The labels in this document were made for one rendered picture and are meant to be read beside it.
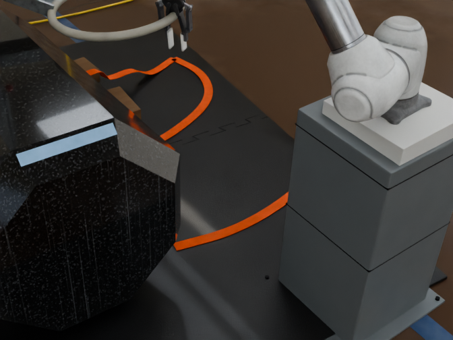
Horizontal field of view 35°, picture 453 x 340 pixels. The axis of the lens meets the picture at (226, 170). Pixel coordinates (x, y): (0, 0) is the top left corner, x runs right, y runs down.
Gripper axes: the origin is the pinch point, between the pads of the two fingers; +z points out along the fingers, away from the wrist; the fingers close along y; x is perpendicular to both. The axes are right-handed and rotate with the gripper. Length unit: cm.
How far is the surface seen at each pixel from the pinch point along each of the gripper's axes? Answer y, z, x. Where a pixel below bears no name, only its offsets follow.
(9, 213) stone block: 12, 15, 85
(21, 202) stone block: 9, 12, 82
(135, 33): 5.8, -10.2, 17.4
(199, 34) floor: 66, 81, -145
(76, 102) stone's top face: 11.5, 0.2, 47.0
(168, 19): -0.4, -10.7, 5.6
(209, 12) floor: 72, 81, -175
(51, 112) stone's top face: 15, 0, 55
